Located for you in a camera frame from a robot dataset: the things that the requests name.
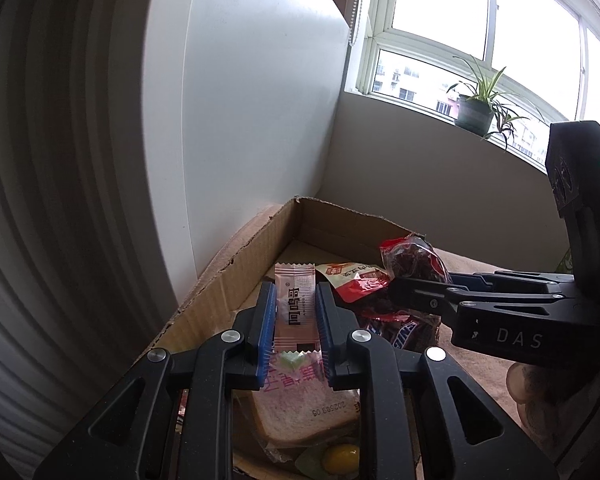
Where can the pink white candy sachet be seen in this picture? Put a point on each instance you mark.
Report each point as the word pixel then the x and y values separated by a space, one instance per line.
pixel 295 328

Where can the right hand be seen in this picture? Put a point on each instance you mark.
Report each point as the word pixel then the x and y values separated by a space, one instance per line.
pixel 553 403

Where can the snickers bar wrapper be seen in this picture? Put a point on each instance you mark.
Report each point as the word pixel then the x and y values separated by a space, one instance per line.
pixel 404 329

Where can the window frame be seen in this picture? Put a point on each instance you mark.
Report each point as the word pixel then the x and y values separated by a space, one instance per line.
pixel 543 57

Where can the cardboard box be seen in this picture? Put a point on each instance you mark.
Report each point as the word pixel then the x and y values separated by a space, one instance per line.
pixel 307 229

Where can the red dark jujube snack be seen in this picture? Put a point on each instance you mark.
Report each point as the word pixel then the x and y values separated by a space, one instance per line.
pixel 413 257

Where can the red white snack pouch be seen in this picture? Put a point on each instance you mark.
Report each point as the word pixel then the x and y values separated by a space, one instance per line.
pixel 354 281

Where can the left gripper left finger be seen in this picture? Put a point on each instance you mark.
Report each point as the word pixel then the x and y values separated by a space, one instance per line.
pixel 169 415

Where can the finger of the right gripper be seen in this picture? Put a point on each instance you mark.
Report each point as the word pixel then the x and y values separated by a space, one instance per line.
pixel 514 282
pixel 453 303

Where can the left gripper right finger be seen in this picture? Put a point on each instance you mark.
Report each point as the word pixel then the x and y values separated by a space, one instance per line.
pixel 421 413

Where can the bagged sliced bread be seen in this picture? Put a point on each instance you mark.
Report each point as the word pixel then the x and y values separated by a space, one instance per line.
pixel 296 407

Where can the potted spider plant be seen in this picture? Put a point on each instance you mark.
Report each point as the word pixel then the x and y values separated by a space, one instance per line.
pixel 482 106

